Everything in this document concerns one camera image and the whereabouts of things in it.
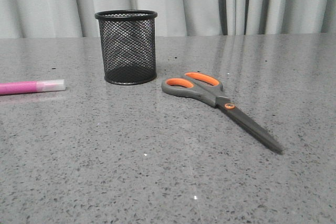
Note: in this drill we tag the grey orange scissors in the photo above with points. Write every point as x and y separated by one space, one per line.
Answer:
209 90

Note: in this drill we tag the pink pen with clear cap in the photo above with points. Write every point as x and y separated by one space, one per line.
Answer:
32 86

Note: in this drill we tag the black mesh pen holder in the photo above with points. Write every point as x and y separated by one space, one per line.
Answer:
128 45

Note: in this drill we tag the grey curtain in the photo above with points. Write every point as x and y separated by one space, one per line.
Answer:
75 18

